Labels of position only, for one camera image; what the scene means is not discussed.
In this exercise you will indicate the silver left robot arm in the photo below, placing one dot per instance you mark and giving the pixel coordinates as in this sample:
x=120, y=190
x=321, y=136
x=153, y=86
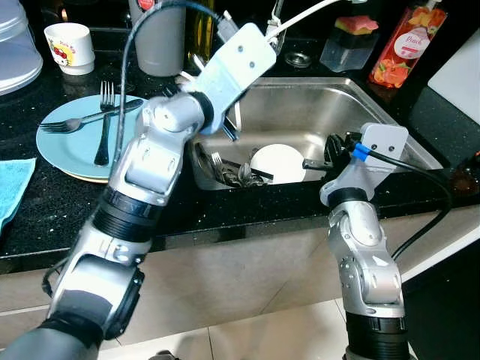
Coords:
x=150, y=165

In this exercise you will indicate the white bowl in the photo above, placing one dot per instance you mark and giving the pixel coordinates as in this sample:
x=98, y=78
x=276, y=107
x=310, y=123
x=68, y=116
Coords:
x=281, y=161

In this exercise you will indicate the red peach soap bottle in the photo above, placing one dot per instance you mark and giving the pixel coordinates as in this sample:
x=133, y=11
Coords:
x=405, y=52

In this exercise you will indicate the white cutting board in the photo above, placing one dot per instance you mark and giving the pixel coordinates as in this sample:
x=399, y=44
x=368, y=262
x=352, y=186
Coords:
x=457, y=75

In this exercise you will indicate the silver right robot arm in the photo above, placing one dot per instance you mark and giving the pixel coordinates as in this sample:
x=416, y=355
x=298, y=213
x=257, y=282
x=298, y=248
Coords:
x=367, y=262

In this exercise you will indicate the dark left robot foot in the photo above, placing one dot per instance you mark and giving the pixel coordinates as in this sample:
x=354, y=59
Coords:
x=163, y=355

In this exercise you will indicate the black chopstick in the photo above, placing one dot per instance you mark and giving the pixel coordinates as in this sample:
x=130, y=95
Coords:
x=259, y=174

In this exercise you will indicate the stainless steel sink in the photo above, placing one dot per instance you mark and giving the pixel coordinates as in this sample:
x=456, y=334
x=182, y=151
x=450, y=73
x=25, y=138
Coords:
x=300, y=112

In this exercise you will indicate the grey drawer front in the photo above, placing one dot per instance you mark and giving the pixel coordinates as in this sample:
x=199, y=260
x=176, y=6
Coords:
x=22, y=289

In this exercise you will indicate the pink yellow sponge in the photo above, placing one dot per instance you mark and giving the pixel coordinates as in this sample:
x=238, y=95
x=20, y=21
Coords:
x=356, y=25

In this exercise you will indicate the dark side cabinet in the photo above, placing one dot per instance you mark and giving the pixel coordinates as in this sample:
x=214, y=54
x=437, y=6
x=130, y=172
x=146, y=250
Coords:
x=450, y=315

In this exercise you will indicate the clear plastic sponge box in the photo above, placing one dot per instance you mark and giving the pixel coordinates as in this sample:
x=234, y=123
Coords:
x=346, y=54

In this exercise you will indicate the white printed cup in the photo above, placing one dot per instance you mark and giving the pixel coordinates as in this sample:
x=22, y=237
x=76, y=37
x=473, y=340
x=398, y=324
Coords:
x=71, y=49

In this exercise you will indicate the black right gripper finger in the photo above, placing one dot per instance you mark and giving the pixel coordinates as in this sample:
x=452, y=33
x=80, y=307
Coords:
x=336, y=146

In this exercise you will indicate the round steel sink hole cap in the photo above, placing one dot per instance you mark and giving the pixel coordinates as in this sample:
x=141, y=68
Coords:
x=298, y=60

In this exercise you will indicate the silver spoon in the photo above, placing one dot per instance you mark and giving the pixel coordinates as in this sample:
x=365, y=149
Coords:
x=241, y=178

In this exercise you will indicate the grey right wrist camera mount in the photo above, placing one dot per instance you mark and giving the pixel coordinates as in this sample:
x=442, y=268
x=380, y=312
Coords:
x=382, y=146

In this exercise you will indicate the yellow plate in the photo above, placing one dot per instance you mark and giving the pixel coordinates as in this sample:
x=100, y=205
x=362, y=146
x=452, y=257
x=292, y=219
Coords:
x=82, y=178

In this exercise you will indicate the light blue plate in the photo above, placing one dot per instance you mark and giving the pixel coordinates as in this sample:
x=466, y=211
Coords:
x=67, y=146

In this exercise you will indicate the light blue towel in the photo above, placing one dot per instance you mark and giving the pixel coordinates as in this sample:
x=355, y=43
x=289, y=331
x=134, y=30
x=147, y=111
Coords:
x=13, y=187

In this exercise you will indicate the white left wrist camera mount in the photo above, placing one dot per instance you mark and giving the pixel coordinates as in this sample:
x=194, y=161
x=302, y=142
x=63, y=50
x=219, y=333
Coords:
x=240, y=56

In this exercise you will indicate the grey tumbler with red logo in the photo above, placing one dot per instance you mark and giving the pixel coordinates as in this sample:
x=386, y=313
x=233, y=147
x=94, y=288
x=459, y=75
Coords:
x=161, y=45

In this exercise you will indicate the yellow oil bottle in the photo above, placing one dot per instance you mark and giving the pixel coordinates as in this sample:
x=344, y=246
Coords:
x=199, y=37

